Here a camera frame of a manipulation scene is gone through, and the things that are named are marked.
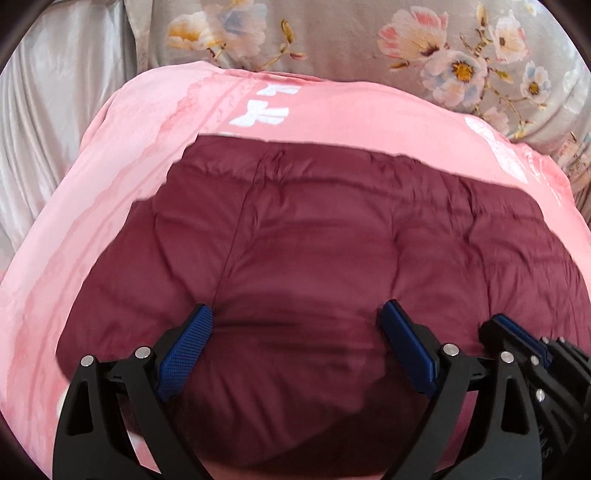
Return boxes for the maroon quilted puffer jacket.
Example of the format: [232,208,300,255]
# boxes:
[56,136,590,477]

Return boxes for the pink plush blanket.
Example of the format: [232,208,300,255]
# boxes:
[1,62,590,472]

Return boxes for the grey floral quilt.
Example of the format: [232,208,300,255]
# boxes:
[125,0,590,216]

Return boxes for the silver satin curtain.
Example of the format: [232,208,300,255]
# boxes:
[1,1,136,269]

